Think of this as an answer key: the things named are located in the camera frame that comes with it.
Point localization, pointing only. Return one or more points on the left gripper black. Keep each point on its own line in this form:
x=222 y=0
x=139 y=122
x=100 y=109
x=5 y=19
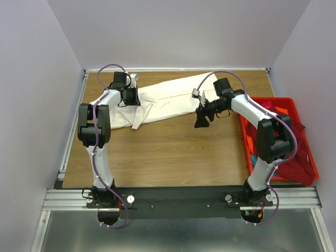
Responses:
x=135 y=101

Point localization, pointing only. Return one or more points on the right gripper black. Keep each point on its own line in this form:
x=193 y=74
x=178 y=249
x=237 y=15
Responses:
x=201 y=122

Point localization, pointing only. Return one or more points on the white t shirt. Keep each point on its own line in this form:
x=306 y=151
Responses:
x=161 y=101

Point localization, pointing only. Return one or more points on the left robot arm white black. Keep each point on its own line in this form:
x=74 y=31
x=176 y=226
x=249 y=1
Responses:
x=94 y=131

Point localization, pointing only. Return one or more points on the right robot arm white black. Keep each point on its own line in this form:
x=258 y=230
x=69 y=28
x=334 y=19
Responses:
x=275 y=140

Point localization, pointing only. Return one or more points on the teal t shirt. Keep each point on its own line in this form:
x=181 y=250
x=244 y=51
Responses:
x=254 y=161

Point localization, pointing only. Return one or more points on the orange t shirt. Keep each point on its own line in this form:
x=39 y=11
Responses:
x=251 y=131

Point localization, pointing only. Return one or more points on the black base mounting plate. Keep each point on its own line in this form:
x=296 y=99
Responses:
x=177 y=203

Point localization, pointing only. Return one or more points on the dark red t shirt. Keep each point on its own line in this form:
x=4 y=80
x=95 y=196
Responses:
x=301 y=168

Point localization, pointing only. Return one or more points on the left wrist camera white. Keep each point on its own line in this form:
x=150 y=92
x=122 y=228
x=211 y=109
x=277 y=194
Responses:
x=133 y=78

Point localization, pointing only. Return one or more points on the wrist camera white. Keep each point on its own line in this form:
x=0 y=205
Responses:
x=133 y=78
x=201 y=97

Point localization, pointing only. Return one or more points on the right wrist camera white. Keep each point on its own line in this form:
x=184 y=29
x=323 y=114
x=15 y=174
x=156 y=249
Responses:
x=201 y=97

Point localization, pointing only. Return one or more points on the aluminium table frame rail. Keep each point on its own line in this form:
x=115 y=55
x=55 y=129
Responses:
x=57 y=186

